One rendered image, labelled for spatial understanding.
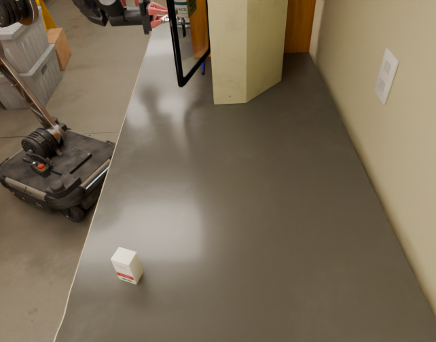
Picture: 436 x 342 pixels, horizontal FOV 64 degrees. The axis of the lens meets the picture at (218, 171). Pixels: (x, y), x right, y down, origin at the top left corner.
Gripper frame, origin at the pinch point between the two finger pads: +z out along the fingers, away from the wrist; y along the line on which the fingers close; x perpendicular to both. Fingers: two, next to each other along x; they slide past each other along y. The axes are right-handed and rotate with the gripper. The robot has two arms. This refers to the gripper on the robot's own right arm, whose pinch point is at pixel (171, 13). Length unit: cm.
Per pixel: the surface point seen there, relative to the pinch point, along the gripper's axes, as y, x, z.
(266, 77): -20.9, -5.3, 30.9
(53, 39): -92, 218, -149
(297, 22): -13, 24, 45
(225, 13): 3.8, -13.1, 17.1
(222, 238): -26, -69, 15
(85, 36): -120, 293, -147
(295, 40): -21, 24, 46
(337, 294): -26, -83, 37
